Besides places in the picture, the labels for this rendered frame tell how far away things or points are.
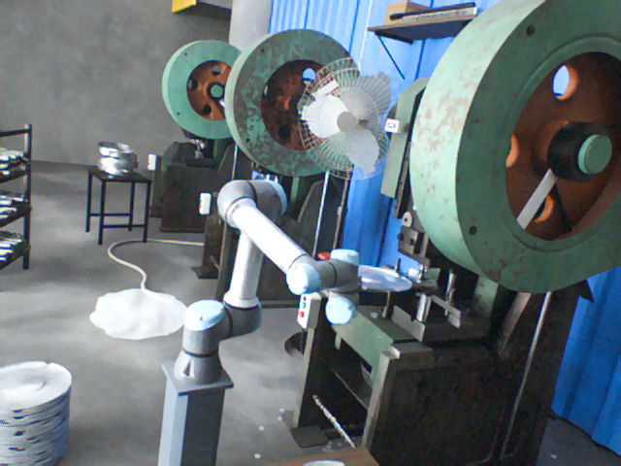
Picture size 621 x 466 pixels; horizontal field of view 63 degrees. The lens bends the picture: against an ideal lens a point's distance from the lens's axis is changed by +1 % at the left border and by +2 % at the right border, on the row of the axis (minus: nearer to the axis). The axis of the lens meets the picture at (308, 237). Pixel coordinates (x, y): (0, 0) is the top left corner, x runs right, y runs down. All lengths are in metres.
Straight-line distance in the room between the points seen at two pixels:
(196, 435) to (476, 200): 1.12
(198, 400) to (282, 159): 1.67
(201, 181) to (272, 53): 2.23
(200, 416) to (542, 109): 1.35
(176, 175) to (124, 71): 3.46
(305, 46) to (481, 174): 1.85
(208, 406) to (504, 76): 1.27
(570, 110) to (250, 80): 1.75
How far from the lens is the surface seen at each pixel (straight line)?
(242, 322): 1.68
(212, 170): 4.90
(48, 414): 1.98
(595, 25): 1.52
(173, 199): 4.85
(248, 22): 6.73
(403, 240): 1.85
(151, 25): 8.11
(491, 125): 1.30
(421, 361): 1.73
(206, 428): 1.77
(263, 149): 2.92
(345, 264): 1.31
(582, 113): 1.66
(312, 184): 3.35
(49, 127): 8.03
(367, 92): 2.50
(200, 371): 1.66
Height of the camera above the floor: 1.34
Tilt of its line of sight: 15 degrees down
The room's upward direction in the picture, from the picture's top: 9 degrees clockwise
